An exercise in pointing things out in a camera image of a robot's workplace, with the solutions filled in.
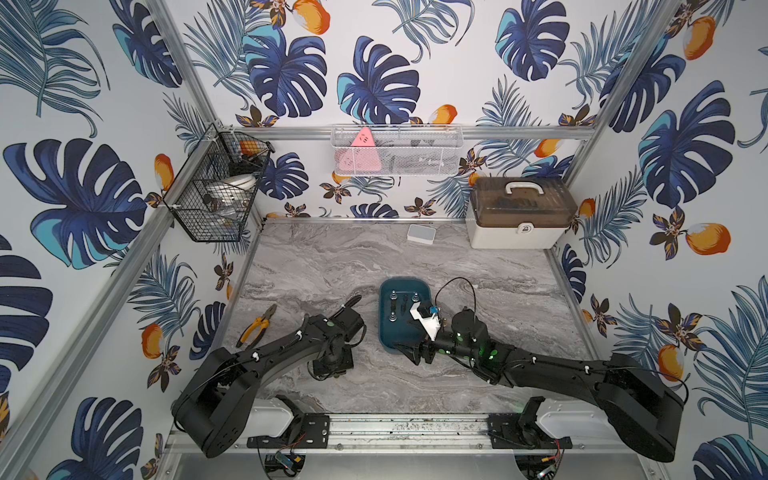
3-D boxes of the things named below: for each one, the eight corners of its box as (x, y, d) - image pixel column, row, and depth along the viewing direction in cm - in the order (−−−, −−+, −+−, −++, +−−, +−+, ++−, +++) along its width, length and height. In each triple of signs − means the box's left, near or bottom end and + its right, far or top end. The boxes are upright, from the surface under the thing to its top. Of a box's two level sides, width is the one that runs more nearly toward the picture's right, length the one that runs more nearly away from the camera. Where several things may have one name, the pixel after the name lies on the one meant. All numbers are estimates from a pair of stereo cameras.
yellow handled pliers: (234, 346, 91) (231, 343, 89) (265, 303, 100) (263, 300, 99) (250, 352, 90) (248, 350, 88) (280, 309, 99) (278, 306, 97)
